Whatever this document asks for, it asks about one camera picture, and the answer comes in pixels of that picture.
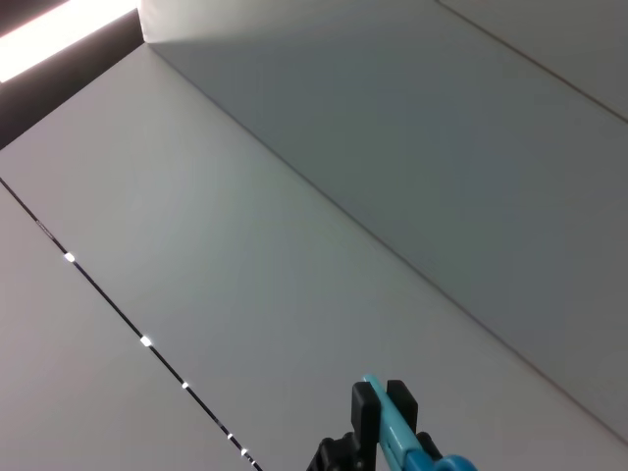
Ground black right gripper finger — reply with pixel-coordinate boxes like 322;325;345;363
386;378;444;465
306;381;383;471

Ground blue scissors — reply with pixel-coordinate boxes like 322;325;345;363
361;375;476;471

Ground black ceiling light track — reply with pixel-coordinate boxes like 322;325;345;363
0;176;264;471

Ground bright ceiling light strip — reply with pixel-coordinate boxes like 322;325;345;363
0;0;141;83

